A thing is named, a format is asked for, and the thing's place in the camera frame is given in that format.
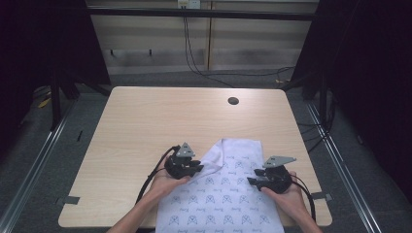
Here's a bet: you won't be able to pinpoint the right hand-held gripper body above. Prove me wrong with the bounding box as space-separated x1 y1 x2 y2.
257 155 297 194

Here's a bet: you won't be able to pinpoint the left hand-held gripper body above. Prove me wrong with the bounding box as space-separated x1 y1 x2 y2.
164 142 196 181

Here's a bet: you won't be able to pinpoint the white printed cloth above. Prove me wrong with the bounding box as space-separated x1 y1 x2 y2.
154 138 286 233

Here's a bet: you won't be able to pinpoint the person's right hand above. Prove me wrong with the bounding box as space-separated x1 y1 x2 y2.
260 171 309 221

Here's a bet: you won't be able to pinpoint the person's left hand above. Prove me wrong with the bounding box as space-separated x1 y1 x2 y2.
147 168 192 206

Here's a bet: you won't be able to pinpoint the grey tape strip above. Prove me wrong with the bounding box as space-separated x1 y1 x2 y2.
56 195 81 207
310 191 334 200

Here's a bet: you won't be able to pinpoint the black metal stand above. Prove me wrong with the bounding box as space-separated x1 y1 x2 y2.
48 67 113 132

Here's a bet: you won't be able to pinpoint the dark curtain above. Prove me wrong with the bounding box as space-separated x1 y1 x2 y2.
291 0 412 202
0 0 112 156

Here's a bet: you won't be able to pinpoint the black horizontal metal bar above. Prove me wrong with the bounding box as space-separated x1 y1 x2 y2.
86 8 316 22

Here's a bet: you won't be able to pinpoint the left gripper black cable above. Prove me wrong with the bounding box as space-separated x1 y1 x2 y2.
135 145 181 205

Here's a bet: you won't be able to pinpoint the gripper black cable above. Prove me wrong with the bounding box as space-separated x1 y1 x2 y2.
135 145 181 205
291 175 317 222

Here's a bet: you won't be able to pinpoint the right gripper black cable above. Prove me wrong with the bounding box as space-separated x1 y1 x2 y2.
291 175 317 222

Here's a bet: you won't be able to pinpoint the black floor cables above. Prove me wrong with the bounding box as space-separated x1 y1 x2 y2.
297 96 335 153

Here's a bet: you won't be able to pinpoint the metal floor rail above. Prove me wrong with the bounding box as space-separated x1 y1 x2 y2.
0 100 76 233
305 102 384 233

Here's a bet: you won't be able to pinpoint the black hanging wall cable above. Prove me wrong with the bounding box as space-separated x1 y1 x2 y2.
183 16 296 88

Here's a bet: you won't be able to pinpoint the white wall socket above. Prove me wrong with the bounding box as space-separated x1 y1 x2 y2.
177 0 202 10

